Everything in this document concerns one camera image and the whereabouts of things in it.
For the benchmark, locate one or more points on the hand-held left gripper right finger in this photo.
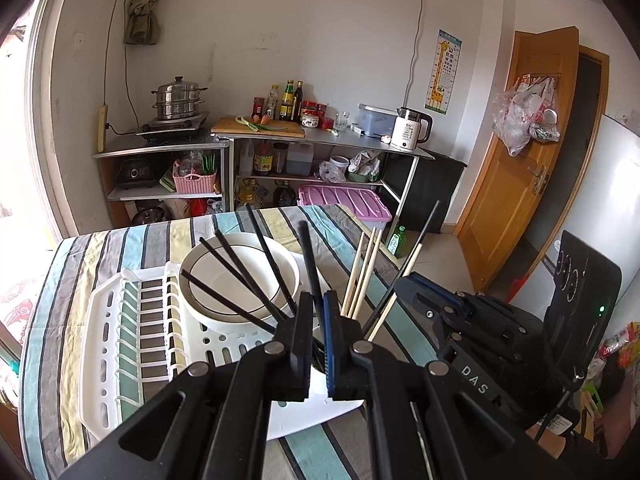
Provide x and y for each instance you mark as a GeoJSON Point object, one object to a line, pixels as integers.
{"type": "Point", "coordinates": [330, 345]}

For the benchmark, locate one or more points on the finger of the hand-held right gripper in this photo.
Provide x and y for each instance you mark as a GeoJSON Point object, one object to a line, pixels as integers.
{"type": "Point", "coordinates": [440, 290]}
{"type": "Point", "coordinates": [420, 310]}

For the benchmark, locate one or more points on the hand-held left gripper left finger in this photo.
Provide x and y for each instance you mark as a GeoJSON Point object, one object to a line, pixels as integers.
{"type": "Point", "coordinates": [302, 340]}

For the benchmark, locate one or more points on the wooden chopstick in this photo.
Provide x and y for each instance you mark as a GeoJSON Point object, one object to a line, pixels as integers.
{"type": "Point", "coordinates": [366, 260]}
{"type": "Point", "coordinates": [411, 260]}
{"type": "Point", "coordinates": [354, 267]}

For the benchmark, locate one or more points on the person's right forearm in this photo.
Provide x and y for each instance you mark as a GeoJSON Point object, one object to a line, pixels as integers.
{"type": "Point", "coordinates": [600, 455]}

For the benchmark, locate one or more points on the person's right hand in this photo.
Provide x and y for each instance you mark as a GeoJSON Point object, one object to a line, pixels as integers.
{"type": "Point", "coordinates": [550, 442]}

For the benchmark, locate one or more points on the green plastic bottle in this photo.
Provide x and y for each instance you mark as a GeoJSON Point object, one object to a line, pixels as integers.
{"type": "Point", "coordinates": [396, 242]}

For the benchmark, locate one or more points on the white bowl black rim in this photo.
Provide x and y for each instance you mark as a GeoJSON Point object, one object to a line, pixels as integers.
{"type": "Point", "coordinates": [210, 270]}
{"type": "Point", "coordinates": [225, 329]}

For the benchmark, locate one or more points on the white plastic dish rack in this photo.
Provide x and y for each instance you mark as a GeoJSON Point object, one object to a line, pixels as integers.
{"type": "Point", "coordinates": [300, 420]}

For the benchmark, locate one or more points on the black panel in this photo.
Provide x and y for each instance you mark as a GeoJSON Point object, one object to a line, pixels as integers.
{"type": "Point", "coordinates": [425, 190]}

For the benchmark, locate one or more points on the wooden door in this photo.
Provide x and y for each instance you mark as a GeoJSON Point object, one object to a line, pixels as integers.
{"type": "Point", "coordinates": [505, 200]}

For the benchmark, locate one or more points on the pink storage box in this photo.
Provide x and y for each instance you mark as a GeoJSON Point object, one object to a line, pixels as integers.
{"type": "Point", "coordinates": [345, 202]}

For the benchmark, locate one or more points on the green basin with bags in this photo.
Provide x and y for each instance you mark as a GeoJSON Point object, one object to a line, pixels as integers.
{"type": "Point", "coordinates": [365, 167]}

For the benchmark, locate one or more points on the white electric kettle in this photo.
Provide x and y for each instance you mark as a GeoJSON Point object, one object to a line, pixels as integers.
{"type": "Point", "coordinates": [405, 132]}

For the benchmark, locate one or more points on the bagged white tub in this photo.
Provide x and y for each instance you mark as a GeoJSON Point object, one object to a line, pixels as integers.
{"type": "Point", "coordinates": [332, 167]}

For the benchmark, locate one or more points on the long metal shelf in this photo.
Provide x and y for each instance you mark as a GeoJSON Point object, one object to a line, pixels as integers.
{"type": "Point", "coordinates": [350, 139]}

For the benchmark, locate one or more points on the grey plastic container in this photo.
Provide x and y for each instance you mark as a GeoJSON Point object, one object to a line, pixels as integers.
{"type": "Point", "coordinates": [377, 120]}

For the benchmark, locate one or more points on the translucent plastic jug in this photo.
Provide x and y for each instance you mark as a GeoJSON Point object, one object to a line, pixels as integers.
{"type": "Point", "coordinates": [300, 157]}

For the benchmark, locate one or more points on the white refrigerator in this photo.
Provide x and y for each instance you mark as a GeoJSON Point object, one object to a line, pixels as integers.
{"type": "Point", "coordinates": [600, 190]}

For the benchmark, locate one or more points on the red label bottle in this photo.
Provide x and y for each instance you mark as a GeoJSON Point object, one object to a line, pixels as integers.
{"type": "Point", "coordinates": [262, 157]}

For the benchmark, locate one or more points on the pink plastic basket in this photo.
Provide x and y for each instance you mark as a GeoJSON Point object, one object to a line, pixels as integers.
{"type": "Point", "coordinates": [195, 180]}

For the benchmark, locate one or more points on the hanging plastic bags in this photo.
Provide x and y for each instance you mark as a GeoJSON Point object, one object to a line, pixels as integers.
{"type": "Point", "coordinates": [525, 115]}

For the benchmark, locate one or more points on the drinking glass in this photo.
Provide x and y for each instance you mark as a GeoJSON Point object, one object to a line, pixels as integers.
{"type": "Point", "coordinates": [342, 121]}

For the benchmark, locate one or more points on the red lid patterned jar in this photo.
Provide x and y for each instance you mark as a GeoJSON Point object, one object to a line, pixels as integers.
{"type": "Point", "coordinates": [310, 117]}

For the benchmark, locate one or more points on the wooden cutting board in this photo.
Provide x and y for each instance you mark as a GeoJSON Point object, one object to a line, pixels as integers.
{"type": "Point", "coordinates": [230, 129]}

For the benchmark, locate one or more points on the carrot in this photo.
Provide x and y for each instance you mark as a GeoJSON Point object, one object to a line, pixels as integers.
{"type": "Point", "coordinates": [264, 120]}

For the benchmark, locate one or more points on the green onion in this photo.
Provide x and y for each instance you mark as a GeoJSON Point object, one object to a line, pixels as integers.
{"type": "Point", "coordinates": [247, 123]}

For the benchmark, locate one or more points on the striped tablecloth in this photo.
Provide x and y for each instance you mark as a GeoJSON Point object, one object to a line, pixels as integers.
{"type": "Point", "coordinates": [75, 285]}

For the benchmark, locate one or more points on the dark sauce bottle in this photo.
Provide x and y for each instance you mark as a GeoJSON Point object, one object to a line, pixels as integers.
{"type": "Point", "coordinates": [299, 100]}

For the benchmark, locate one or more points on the red sauce jar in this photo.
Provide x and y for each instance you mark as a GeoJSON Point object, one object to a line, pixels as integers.
{"type": "Point", "coordinates": [258, 106]}

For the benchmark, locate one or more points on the clear glass bottle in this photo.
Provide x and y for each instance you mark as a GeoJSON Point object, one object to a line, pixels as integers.
{"type": "Point", "coordinates": [272, 102]}

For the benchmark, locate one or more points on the short metal shelf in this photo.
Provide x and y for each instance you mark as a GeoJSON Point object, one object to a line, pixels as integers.
{"type": "Point", "coordinates": [160, 147]}

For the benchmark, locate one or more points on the yellow label sauce bottle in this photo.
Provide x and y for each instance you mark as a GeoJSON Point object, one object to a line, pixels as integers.
{"type": "Point", "coordinates": [286, 100]}

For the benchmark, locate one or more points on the black induction cooker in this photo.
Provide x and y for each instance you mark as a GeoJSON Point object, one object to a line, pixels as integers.
{"type": "Point", "coordinates": [172, 127]}

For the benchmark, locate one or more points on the steel steamer pot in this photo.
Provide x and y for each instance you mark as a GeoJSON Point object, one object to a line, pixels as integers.
{"type": "Point", "coordinates": [177, 97]}

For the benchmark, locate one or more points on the floral cushion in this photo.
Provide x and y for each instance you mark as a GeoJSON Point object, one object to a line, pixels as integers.
{"type": "Point", "coordinates": [15, 305]}

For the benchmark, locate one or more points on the beige power strip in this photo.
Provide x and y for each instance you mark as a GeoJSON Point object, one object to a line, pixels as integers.
{"type": "Point", "coordinates": [102, 127]}

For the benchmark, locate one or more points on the olive hanging cloth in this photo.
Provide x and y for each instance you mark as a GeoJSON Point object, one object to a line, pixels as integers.
{"type": "Point", "coordinates": [142, 10]}

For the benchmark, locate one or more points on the giraffe wall poster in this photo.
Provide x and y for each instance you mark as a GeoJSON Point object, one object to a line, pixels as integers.
{"type": "Point", "coordinates": [442, 72]}

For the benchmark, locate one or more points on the metal sliding door frame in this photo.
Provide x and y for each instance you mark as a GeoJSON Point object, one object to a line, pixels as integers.
{"type": "Point", "coordinates": [47, 110]}

